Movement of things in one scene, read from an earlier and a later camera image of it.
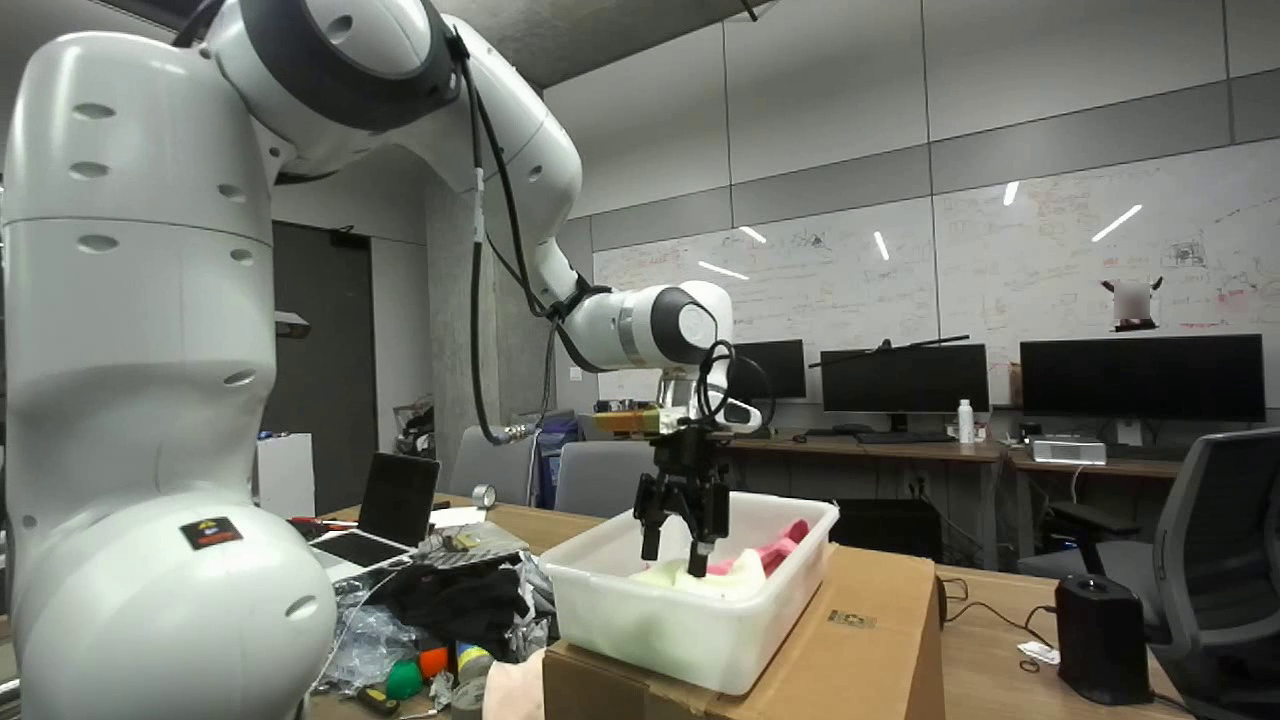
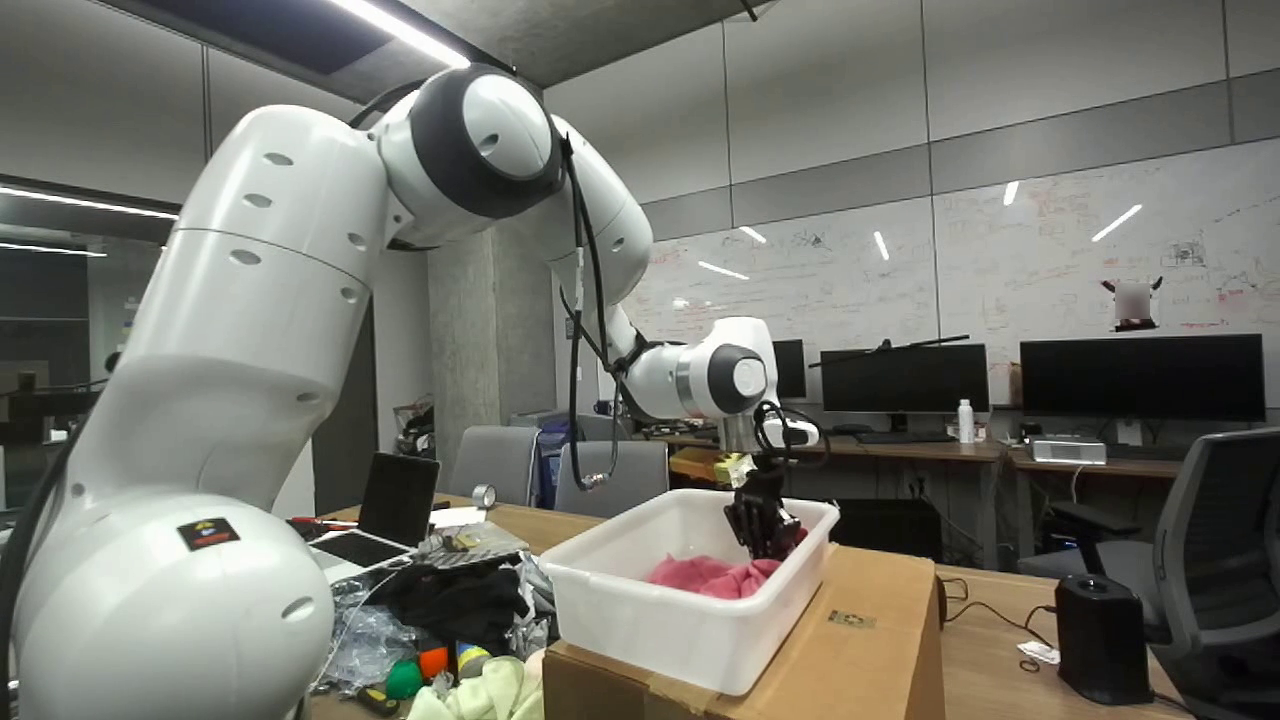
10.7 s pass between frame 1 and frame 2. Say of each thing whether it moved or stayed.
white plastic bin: stayed
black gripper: moved
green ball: stayed
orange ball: stayed
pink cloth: moved
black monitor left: stayed
